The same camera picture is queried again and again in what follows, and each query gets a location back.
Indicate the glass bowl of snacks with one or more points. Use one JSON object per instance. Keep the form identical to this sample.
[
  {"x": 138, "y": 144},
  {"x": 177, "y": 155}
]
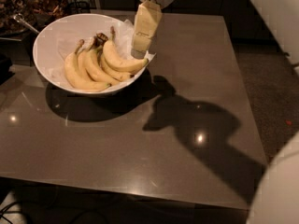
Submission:
[{"x": 32, "y": 11}]

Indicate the white ceramic bowl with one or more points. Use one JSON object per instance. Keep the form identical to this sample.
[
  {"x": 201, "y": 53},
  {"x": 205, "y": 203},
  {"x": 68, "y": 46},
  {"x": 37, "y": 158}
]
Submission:
[{"x": 60, "y": 38}]

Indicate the black wire holder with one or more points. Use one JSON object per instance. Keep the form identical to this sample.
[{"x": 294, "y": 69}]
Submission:
[{"x": 78, "y": 7}]

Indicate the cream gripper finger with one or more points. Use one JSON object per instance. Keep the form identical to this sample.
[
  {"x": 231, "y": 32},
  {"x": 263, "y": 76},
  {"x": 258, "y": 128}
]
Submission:
[{"x": 147, "y": 19}]

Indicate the white paper liner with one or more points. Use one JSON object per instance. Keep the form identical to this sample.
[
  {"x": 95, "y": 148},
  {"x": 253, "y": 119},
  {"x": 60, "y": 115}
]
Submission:
[{"x": 90, "y": 54}]

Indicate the yellow banana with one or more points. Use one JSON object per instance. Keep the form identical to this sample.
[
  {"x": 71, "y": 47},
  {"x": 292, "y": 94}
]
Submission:
[
  {"x": 94, "y": 70},
  {"x": 74, "y": 77},
  {"x": 116, "y": 62},
  {"x": 81, "y": 65},
  {"x": 120, "y": 76}
]

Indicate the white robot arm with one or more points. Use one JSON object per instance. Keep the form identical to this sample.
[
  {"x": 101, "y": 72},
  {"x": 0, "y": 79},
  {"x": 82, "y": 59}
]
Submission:
[{"x": 202, "y": 125}]

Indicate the metal serving spoon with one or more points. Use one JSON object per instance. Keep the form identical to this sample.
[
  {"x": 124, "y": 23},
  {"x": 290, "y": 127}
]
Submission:
[{"x": 20, "y": 19}]

